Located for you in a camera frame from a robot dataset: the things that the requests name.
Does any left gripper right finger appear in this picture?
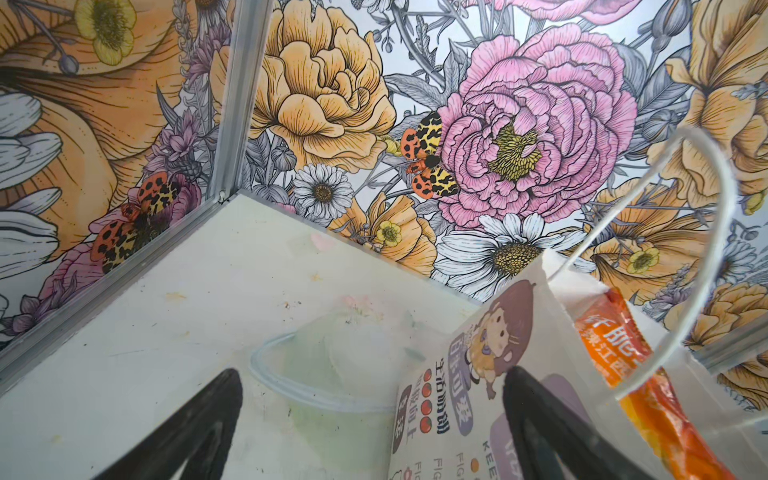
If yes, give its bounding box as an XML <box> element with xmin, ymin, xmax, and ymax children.
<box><xmin>502</xmin><ymin>366</ymin><xmax>660</xmax><ymax>479</ymax></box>

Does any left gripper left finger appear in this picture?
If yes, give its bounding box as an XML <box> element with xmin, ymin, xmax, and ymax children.
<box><xmin>96</xmin><ymin>368</ymin><xmax>243</xmax><ymax>479</ymax></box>

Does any white patterned paper bag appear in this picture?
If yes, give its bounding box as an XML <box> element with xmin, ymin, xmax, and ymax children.
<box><xmin>386</xmin><ymin>124</ymin><xmax>768</xmax><ymax>480</ymax></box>

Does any orange snack packet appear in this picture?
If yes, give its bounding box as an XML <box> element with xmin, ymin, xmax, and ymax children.
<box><xmin>574</xmin><ymin>289</ymin><xmax>734</xmax><ymax>479</ymax></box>

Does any left aluminium corner post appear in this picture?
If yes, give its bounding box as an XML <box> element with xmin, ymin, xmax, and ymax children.
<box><xmin>693</xmin><ymin>314</ymin><xmax>767</xmax><ymax>374</ymax></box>

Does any aluminium corner post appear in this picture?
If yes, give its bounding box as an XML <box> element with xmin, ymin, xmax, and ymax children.
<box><xmin>693</xmin><ymin>314</ymin><xmax>767</xmax><ymax>374</ymax></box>
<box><xmin>208</xmin><ymin>1</ymin><xmax>273</xmax><ymax>203</ymax></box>

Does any right aluminium corner post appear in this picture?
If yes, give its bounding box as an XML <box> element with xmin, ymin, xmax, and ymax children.
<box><xmin>208</xmin><ymin>1</ymin><xmax>273</xmax><ymax>203</ymax></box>

